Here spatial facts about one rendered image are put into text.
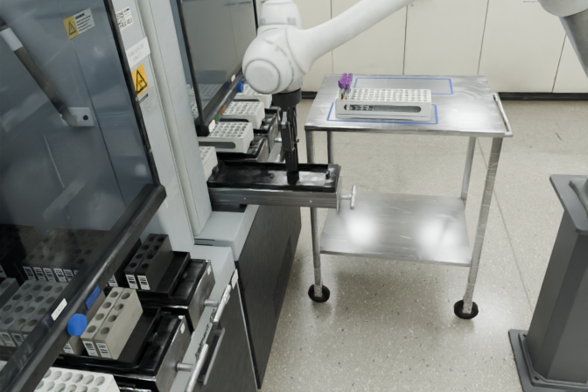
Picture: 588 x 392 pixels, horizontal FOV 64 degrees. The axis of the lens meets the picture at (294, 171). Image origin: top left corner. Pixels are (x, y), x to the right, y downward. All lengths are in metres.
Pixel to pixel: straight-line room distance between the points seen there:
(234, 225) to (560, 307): 0.99
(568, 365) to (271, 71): 1.35
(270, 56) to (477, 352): 1.37
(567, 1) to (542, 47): 2.71
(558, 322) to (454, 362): 0.40
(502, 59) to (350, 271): 2.05
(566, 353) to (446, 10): 2.34
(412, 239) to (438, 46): 1.92
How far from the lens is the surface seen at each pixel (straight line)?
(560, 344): 1.74
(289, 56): 0.95
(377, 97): 1.54
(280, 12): 1.09
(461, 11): 3.47
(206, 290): 1.04
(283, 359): 1.85
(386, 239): 1.87
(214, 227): 1.24
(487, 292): 2.13
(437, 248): 1.86
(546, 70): 3.72
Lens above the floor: 1.49
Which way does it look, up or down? 32 degrees down
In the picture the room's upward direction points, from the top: 5 degrees counter-clockwise
